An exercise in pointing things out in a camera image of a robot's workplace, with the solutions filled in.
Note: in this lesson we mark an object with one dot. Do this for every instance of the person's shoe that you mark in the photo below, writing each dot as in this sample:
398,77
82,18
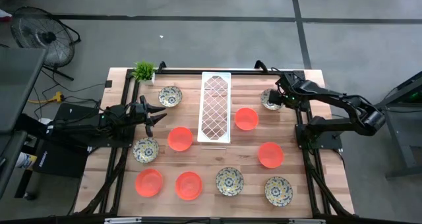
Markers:
5,16

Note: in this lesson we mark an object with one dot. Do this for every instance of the grey desk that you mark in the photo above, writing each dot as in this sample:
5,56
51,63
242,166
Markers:
16,85

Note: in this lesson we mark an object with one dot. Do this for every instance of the orange plastic mini bowl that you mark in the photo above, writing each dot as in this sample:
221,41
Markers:
188,185
149,182
180,138
246,119
270,155

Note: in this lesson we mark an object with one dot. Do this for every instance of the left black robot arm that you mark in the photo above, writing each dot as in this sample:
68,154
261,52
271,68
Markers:
82,126

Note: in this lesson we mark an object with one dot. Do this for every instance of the small black square bracket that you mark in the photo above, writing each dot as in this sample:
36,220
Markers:
108,84

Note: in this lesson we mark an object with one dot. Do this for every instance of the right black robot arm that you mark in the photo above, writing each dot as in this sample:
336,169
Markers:
343,100

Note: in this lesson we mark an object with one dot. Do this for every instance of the black aluminium table frame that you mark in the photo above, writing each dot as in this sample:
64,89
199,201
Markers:
181,72

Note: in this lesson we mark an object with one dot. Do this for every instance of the small green potted plant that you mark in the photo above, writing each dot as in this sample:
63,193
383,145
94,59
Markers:
143,72

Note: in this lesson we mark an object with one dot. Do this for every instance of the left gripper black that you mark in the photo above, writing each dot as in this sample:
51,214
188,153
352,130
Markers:
142,113

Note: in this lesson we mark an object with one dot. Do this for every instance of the white lattice rack shelf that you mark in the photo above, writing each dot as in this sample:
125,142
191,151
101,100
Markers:
214,79

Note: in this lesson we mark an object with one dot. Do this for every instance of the silver aluminium bracket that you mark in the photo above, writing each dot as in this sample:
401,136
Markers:
122,220
306,221

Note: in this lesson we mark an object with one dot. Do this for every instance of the white labelled bottle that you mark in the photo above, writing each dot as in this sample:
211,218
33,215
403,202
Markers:
24,159

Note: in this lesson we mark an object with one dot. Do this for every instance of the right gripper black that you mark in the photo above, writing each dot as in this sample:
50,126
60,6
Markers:
280,97

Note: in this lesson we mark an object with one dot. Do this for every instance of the black computer case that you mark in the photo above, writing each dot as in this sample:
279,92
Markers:
59,159

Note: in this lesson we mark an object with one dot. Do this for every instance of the floral patterned yellow mini bowl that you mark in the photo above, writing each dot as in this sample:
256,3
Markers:
278,191
145,150
264,100
170,96
229,181

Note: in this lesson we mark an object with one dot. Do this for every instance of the black floor fan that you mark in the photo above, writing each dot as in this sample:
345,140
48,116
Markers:
49,37

